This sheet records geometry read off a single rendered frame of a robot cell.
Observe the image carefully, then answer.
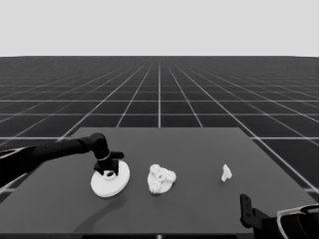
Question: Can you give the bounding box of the white round carrier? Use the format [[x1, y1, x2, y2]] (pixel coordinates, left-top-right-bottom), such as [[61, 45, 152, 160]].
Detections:
[[147, 163, 177, 195]]

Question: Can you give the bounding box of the small white T-shaped piece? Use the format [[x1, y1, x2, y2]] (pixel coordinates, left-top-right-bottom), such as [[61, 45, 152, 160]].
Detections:
[[220, 163, 233, 183]]

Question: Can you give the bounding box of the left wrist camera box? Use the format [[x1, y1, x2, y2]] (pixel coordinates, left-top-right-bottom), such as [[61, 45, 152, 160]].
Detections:
[[109, 150, 126, 160]]

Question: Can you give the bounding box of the small white toothed gear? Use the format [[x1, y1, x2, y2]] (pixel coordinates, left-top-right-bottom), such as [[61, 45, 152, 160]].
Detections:
[[163, 169, 177, 183], [149, 163, 163, 176], [149, 181, 163, 195]]

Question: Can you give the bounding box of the large thick white disc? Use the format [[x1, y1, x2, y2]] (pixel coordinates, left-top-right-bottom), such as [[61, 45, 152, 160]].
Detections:
[[90, 159, 131, 199]]

